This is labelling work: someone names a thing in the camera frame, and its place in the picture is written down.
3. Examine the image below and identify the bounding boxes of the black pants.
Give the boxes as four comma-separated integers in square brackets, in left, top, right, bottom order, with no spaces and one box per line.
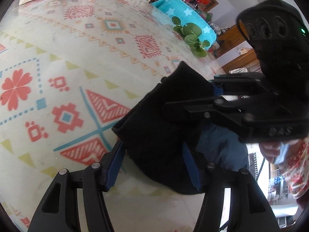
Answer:
[113,62,249,195]

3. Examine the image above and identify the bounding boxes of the person right hand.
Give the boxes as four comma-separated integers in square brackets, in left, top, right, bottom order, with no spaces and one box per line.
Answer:
[259,139,302,163]

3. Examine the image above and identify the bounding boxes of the green leafy vegetable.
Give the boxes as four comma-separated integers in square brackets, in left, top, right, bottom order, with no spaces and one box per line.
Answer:
[171,16,211,58]

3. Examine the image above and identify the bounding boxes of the patterned tablecloth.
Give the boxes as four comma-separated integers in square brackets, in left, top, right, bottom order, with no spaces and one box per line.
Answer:
[1,0,222,231]

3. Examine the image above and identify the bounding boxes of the turquoise star chair cover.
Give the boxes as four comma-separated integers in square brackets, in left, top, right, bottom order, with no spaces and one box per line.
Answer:
[151,0,217,46]

